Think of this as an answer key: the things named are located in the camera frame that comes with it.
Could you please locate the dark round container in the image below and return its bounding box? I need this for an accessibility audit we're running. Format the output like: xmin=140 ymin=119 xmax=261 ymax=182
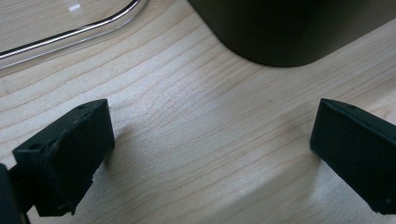
xmin=187 ymin=0 xmax=396 ymax=68

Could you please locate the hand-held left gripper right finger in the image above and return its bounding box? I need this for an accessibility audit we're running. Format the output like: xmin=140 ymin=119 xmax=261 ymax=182
xmin=309 ymin=98 xmax=396 ymax=216

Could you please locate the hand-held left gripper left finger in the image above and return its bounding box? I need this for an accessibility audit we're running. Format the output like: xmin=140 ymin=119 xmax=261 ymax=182
xmin=12 ymin=98 xmax=116 ymax=217

